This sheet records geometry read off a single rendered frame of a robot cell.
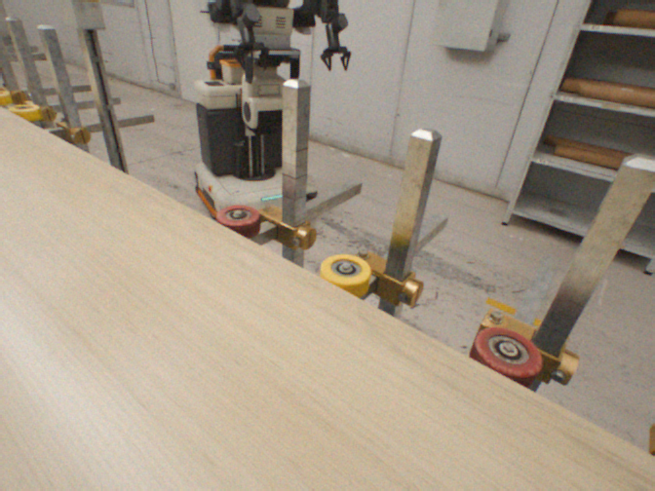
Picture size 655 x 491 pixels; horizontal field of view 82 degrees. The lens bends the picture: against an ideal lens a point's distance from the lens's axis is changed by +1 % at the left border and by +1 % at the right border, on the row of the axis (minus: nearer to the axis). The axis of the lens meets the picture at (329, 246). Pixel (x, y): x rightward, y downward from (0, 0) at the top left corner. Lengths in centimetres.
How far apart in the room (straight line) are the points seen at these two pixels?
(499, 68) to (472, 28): 38
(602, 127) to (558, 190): 50
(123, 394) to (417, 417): 30
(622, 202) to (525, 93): 274
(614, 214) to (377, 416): 35
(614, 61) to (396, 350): 283
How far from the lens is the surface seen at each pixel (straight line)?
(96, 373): 50
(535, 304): 75
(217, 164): 249
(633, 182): 53
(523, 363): 53
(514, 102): 327
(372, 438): 42
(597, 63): 316
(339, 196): 96
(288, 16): 220
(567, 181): 329
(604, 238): 55
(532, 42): 323
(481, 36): 308
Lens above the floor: 125
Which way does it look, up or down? 33 degrees down
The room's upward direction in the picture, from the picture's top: 5 degrees clockwise
